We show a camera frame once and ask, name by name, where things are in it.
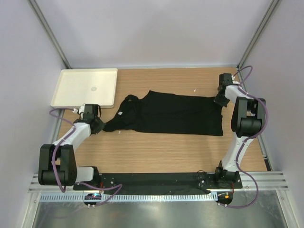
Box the black tank top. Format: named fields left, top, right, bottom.
left=104, top=91, right=223, bottom=136

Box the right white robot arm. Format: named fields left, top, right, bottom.
left=214, top=73, right=268, bottom=188

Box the aluminium rail front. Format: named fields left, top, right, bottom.
left=28, top=171, right=288, bottom=193

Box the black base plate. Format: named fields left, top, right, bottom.
left=85, top=171, right=243, bottom=195

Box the left aluminium frame post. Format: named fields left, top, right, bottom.
left=28, top=0, right=72, bottom=69

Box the slotted cable duct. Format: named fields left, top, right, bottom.
left=39, top=192, right=218, bottom=202

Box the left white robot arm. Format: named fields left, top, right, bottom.
left=38, top=104, right=105, bottom=192

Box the white plastic tray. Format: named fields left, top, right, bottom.
left=50, top=68, right=118, bottom=108

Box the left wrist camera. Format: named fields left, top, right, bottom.
left=72, top=104, right=85, bottom=114

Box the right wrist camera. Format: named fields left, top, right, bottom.
left=231, top=76, right=239, bottom=85

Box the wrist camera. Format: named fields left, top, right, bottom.
left=72, top=104, right=85, bottom=114
left=231, top=76, right=239, bottom=85

